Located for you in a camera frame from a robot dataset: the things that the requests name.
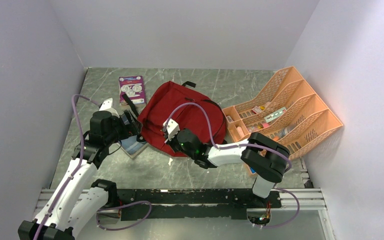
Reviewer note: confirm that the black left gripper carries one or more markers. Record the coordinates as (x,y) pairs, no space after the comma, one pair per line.
(132,128)

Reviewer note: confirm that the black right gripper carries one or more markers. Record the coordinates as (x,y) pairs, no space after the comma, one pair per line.
(171,142)

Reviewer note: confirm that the blue paperback book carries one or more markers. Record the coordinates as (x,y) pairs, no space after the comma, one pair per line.
(133,146)

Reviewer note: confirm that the red student backpack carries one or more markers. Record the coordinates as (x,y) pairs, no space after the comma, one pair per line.
(189,108)

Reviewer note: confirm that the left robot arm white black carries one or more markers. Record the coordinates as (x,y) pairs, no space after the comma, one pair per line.
(66,213)

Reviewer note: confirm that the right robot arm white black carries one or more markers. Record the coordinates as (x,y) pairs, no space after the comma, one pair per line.
(268,158)

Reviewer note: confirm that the purple puzzle book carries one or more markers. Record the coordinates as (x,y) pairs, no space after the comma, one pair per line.
(134,88)

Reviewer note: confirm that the pink eraser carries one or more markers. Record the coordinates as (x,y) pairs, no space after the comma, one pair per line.
(240,131)

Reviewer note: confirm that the white green ruler case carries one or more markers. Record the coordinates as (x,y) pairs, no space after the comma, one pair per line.
(274,115)

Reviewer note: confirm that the orange plastic desk organizer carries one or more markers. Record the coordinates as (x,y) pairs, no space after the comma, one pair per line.
(306,123)

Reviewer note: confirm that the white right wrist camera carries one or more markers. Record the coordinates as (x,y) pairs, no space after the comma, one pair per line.
(170,129)

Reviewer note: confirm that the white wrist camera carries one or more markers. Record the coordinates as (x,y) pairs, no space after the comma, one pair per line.
(170,129)
(108,105)

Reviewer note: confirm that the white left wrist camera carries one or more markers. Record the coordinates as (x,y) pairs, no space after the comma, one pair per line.
(108,105)

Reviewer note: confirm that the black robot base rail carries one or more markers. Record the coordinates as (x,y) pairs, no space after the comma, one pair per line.
(234,203)

